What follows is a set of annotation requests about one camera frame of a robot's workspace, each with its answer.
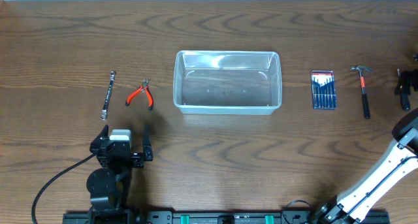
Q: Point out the small claw hammer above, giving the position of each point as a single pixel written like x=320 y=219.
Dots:
x=365 y=105

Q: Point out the black yellow screwdriver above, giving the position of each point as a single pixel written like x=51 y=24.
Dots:
x=404 y=101

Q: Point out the precision screwdriver set case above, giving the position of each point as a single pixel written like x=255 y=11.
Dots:
x=323 y=90

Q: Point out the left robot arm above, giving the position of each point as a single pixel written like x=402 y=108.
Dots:
x=109 y=185

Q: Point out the clear plastic container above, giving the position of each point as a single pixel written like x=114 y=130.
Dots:
x=227 y=82

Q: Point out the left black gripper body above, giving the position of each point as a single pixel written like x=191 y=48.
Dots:
x=122 y=153

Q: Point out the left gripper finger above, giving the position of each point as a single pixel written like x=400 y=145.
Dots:
x=146 y=144
x=103 y=135

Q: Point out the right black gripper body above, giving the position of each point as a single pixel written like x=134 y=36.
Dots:
x=415 y=74

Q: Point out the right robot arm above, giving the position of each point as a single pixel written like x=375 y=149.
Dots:
x=399 y=159

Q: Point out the orange handled pliers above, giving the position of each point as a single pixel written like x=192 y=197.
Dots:
x=143 y=87

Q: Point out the silver black wrench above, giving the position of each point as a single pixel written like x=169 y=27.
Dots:
x=104 y=113

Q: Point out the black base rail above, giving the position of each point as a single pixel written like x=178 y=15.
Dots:
x=167 y=217

